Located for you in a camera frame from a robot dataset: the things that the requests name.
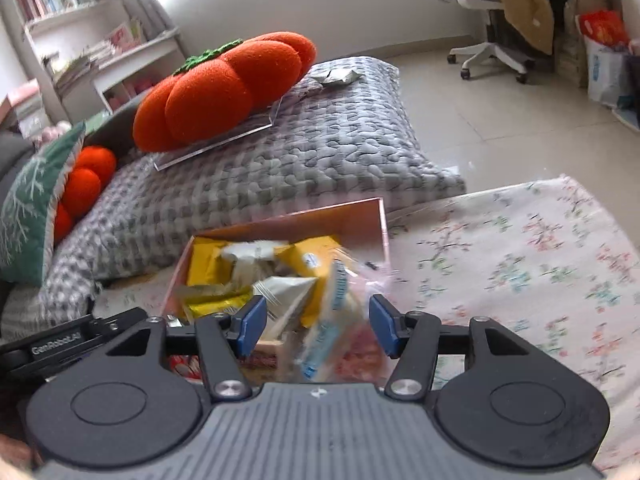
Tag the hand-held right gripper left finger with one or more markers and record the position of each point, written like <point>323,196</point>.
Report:
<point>252,322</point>

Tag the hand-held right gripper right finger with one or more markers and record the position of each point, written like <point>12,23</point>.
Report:
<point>382,322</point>

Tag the pink snack packet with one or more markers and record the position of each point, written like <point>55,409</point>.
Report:
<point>360,360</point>

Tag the clear blue and white packet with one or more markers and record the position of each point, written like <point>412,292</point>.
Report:
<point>332,310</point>

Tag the red snack packet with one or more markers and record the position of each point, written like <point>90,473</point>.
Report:
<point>182,366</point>

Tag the yellow packet with blue label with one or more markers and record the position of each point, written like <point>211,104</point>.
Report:
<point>310,260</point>

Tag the pink cardboard box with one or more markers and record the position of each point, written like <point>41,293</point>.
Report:
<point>360,220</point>

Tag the plain yellow snack packet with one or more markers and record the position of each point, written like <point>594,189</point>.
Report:
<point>215,302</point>
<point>207,260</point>

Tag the triangular silver snack packet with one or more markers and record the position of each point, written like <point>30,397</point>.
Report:
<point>285,295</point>

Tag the crumpled silver snack packet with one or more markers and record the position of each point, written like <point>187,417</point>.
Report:
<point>252,255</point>

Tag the green patterned cushion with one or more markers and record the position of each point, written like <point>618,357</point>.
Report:
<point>30,215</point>

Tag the floral cloth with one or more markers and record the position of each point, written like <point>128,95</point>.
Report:
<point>525,270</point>

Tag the small orange pumpkin cushion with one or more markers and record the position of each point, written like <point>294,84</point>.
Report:
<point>82,185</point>

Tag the grey checked pillow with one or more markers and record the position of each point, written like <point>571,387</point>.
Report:
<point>325,160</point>

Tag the large orange pumpkin cushion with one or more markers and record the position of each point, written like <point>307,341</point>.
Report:
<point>225,90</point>

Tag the flat silver packet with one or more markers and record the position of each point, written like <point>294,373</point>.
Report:
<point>337,77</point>

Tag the white bookshelf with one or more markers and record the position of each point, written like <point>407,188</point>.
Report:
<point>135,67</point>

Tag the white office chair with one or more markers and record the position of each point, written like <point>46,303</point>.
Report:
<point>487,52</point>

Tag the white and blue bag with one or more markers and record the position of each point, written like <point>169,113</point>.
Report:
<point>607,75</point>

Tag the beige coat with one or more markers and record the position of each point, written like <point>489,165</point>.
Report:
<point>525,5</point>

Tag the small red bag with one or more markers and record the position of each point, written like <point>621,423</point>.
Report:
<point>605,27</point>

